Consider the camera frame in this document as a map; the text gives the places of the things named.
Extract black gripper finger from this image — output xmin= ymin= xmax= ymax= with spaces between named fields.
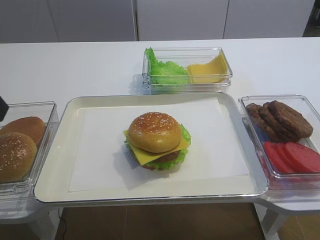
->
xmin=0 ymin=96 xmax=9 ymax=122

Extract sesame top bun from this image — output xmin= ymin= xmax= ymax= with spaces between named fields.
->
xmin=127 ymin=112 xmax=182 ymax=154

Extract sesame bun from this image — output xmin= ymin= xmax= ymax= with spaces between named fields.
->
xmin=127 ymin=112 xmax=182 ymax=154
xmin=0 ymin=132 xmax=38 ymax=183

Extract yellow cheese slice on burger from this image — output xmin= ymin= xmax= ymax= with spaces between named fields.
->
xmin=125 ymin=129 xmax=191 ymax=166

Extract green lettuce in bin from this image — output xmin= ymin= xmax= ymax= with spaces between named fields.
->
xmin=144 ymin=47 xmax=190 ymax=85

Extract green lettuce leaf on burger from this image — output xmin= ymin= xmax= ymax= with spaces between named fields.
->
xmin=124 ymin=124 xmax=192 ymax=171

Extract clear bin lettuce and cheese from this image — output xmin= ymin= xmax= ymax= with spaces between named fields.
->
xmin=142 ymin=47 xmax=233 ymax=95

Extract yellow cheese slices in bin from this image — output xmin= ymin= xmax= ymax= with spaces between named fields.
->
xmin=187 ymin=54 xmax=228 ymax=84

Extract clear bin with buns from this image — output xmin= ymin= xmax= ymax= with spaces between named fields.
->
xmin=0 ymin=102 xmax=59 ymax=202

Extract plain brown bun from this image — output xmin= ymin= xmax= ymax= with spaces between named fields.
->
xmin=0 ymin=116 xmax=46 ymax=148

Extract white serving tray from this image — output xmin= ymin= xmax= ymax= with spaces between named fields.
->
xmin=34 ymin=93 xmax=268 ymax=207

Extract white paper sheet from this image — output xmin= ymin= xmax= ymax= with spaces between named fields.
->
xmin=69 ymin=98 xmax=249 ymax=195

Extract bottom bun on tray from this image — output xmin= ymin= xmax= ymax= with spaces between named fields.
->
xmin=142 ymin=163 xmax=174 ymax=171

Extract brown patty on burger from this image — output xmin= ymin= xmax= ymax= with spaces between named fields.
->
xmin=151 ymin=150 xmax=180 ymax=164

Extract rear brown meat patty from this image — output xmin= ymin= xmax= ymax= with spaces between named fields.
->
xmin=246 ymin=103 xmax=280 ymax=143

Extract brown meat patty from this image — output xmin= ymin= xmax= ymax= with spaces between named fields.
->
xmin=246 ymin=103 xmax=280 ymax=143
xmin=259 ymin=102 xmax=301 ymax=142
xmin=268 ymin=100 xmax=314 ymax=138

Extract middle brown meat patty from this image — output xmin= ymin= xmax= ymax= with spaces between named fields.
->
xmin=259 ymin=102 xmax=301 ymax=142

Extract left red tomato slice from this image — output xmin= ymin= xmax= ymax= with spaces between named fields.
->
xmin=264 ymin=141 xmax=292 ymax=174

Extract red tomato slice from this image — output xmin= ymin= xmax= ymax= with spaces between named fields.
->
xmin=264 ymin=141 xmax=292 ymax=174
xmin=284 ymin=142 xmax=320 ymax=173
xmin=275 ymin=143 xmax=299 ymax=174

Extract clear bin patties and tomato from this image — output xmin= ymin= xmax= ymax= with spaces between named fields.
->
xmin=239 ymin=94 xmax=320 ymax=190

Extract middle red tomato slice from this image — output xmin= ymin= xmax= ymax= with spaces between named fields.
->
xmin=275 ymin=143 xmax=299 ymax=174

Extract top brown meat patty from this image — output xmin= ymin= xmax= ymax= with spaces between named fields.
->
xmin=268 ymin=100 xmax=314 ymax=138

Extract front red tomato slice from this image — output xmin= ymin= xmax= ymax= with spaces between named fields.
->
xmin=284 ymin=142 xmax=320 ymax=173

